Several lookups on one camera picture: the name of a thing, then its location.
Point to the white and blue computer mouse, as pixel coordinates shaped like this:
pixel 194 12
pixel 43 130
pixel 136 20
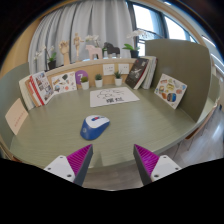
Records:
pixel 93 128

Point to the black book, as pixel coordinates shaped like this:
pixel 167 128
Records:
pixel 136 73

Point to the round purple number sign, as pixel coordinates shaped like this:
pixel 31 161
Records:
pixel 81 74

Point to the green plant in black pot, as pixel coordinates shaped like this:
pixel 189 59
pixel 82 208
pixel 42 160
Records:
pixel 134 53

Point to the wooden hand model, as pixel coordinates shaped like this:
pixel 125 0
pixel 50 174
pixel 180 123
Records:
pixel 64 49

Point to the dark grey horse figure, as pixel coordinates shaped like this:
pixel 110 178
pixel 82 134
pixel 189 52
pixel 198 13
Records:
pixel 111 49

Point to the window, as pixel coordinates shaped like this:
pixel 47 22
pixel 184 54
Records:
pixel 146 20

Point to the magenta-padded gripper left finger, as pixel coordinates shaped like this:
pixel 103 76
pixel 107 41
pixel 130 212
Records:
pixel 59 165

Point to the red-spined photo magazine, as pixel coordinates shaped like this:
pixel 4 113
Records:
pixel 42 87

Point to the wooden artist mannequin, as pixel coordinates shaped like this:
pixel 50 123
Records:
pixel 77 43

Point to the grey curtain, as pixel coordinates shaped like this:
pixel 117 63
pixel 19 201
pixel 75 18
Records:
pixel 100 20

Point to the wooden desk back ledge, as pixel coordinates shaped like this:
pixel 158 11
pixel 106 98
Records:
pixel 93 68

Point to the white sticker sheet card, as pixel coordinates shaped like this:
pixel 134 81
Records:
pixel 64 82

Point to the pale peach paper card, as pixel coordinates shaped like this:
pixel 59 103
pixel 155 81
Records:
pixel 16 116

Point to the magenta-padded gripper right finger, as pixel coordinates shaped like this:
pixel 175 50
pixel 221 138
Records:
pixel 165 166

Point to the colourful sticker sheet card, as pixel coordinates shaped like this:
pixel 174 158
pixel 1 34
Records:
pixel 170 90

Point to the pink horse figure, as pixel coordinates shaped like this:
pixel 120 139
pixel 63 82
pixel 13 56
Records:
pixel 93 52

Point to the small succulent in white pot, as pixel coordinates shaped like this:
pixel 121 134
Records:
pixel 98 83
pixel 118 81
pixel 85 85

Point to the white mouse pad with cartoon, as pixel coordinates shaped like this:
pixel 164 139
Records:
pixel 113 96

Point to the white wall socket plate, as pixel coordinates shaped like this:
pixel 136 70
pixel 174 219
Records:
pixel 123 68
pixel 108 69

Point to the thick white book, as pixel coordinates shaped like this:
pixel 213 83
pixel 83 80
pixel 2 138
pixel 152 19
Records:
pixel 24 92

